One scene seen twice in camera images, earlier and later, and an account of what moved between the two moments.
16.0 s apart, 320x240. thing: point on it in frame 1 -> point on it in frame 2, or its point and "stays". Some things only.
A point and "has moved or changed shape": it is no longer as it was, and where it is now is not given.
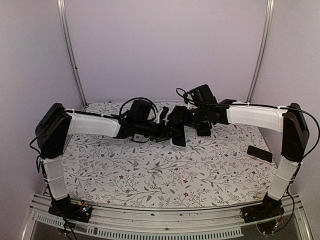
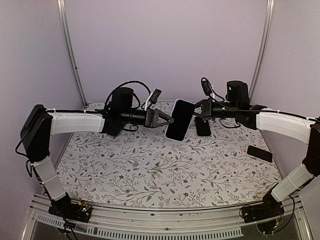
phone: [178, 137] has moved or changed shape
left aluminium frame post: [61, 11] stays
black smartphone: [259, 153] stays
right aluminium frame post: [269, 13] stays
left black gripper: [164, 134] -> [152, 116]
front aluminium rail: [178, 225] stays
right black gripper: [179, 116] -> [206, 109]
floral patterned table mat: [224, 166] stays
